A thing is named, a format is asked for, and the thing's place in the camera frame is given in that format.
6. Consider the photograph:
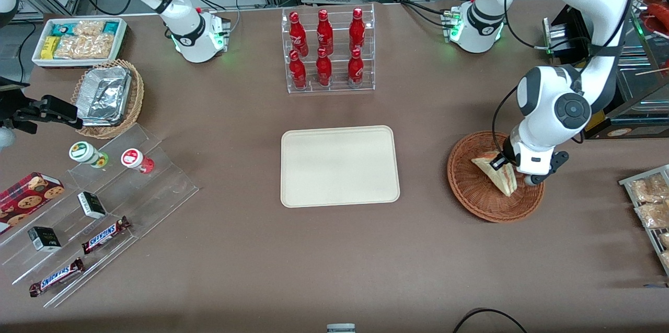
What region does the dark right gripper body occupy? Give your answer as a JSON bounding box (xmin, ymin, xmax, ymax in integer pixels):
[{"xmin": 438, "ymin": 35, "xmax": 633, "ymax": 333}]
[{"xmin": 0, "ymin": 78, "xmax": 24, "ymax": 131}]

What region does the triangle sandwich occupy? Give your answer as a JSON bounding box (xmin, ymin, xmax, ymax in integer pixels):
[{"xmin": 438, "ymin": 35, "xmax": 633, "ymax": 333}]
[{"xmin": 471, "ymin": 151, "xmax": 518, "ymax": 198}]

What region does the round brown wicker basket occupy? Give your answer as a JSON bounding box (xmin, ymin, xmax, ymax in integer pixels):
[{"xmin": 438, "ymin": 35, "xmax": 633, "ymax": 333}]
[{"xmin": 447, "ymin": 131, "xmax": 546, "ymax": 224}]

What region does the oval light wicker basket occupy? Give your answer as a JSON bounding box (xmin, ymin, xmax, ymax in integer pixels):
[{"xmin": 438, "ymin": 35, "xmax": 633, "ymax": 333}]
[{"xmin": 71, "ymin": 59, "xmax": 145, "ymax": 140}]

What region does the beige plastic tray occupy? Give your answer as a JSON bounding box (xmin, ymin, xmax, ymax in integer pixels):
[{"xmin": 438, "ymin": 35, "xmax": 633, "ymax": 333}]
[{"xmin": 281, "ymin": 125, "xmax": 401, "ymax": 209}]

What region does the silver foil container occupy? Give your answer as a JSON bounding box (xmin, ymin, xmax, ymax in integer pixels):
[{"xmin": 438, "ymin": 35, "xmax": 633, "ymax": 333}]
[{"xmin": 77, "ymin": 66, "xmax": 133, "ymax": 127}]

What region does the green lid white cup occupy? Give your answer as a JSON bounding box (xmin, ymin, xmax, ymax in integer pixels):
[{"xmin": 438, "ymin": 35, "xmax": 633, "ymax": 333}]
[{"xmin": 68, "ymin": 141, "xmax": 110, "ymax": 169}]

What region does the yellow snack packet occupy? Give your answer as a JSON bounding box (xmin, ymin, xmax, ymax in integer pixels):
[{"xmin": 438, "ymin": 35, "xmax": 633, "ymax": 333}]
[{"xmin": 41, "ymin": 36, "xmax": 60, "ymax": 60}]

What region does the large clear cracker bag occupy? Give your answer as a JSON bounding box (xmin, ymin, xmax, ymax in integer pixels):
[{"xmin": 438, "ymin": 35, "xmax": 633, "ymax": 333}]
[{"xmin": 54, "ymin": 33, "xmax": 116, "ymax": 60}]

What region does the red cookie box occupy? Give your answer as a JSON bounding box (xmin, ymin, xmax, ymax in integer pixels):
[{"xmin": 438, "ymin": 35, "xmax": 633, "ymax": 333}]
[{"xmin": 0, "ymin": 171, "xmax": 66, "ymax": 235}]

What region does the small clear cracker bag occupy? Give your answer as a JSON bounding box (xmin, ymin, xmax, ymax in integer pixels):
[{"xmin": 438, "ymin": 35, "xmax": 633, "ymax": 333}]
[{"xmin": 73, "ymin": 20, "xmax": 107, "ymax": 37}]

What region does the red lid white cup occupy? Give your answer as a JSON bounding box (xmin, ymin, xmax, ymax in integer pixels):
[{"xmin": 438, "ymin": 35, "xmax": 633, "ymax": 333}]
[{"xmin": 120, "ymin": 148, "xmax": 155, "ymax": 175}]

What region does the white rectangular snack bin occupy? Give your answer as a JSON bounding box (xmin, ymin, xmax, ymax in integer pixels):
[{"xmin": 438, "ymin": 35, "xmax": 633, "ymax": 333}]
[{"xmin": 31, "ymin": 17, "xmax": 129, "ymax": 69}]

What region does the small black box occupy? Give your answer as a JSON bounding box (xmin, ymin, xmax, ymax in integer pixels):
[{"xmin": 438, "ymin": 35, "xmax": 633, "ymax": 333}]
[
  {"xmin": 77, "ymin": 191, "xmax": 108, "ymax": 220},
  {"xmin": 27, "ymin": 226, "xmax": 63, "ymax": 254}
]

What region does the black food warmer cabinet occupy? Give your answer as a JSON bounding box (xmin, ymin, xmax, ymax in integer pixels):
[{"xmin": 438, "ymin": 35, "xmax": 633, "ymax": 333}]
[{"xmin": 543, "ymin": 0, "xmax": 669, "ymax": 140}]

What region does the clear acrylic stepped display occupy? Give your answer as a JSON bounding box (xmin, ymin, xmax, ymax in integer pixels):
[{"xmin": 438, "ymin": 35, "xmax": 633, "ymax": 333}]
[{"xmin": 0, "ymin": 123, "xmax": 200, "ymax": 309}]

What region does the snickers chocolate bar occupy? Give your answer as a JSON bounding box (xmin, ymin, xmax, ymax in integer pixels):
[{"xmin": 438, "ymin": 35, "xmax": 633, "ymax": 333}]
[
  {"xmin": 81, "ymin": 216, "xmax": 132, "ymax": 256},
  {"xmin": 28, "ymin": 257, "xmax": 86, "ymax": 298}
]

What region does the red cola bottle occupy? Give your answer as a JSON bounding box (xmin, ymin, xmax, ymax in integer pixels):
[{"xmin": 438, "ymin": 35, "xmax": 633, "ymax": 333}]
[
  {"xmin": 316, "ymin": 9, "xmax": 334, "ymax": 55},
  {"xmin": 316, "ymin": 48, "xmax": 333, "ymax": 87},
  {"xmin": 289, "ymin": 12, "xmax": 309, "ymax": 58},
  {"xmin": 348, "ymin": 48, "xmax": 365, "ymax": 87},
  {"xmin": 289, "ymin": 50, "xmax": 307, "ymax": 89},
  {"xmin": 349, "ymin": 7, "xmax": 366, "ymax": 53}
]

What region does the clear acrylic bottle rack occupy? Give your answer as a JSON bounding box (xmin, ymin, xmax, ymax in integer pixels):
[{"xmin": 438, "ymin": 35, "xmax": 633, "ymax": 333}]
[{"xmin": 281, "ymin": 3, "xmax": 376, "ymax": 95}]

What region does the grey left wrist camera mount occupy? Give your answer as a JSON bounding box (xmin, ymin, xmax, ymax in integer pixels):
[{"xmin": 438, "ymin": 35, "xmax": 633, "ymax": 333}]
[{"xmin": 524, "ymin": 151, "xmax": 570, "ymax": 187}]

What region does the grey wire rack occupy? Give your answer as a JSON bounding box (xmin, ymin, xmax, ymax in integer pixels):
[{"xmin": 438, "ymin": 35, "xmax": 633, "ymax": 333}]
[{"xmin": 618, "ymin": 164, "xmax": 669, "ymax": 277}]

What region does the black looped cable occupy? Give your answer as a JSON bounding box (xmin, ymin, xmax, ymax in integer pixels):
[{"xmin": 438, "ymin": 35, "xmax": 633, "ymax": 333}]
[{"xmin": 452, "ymin": 307, "xmax": 529, "ymax": 333}]

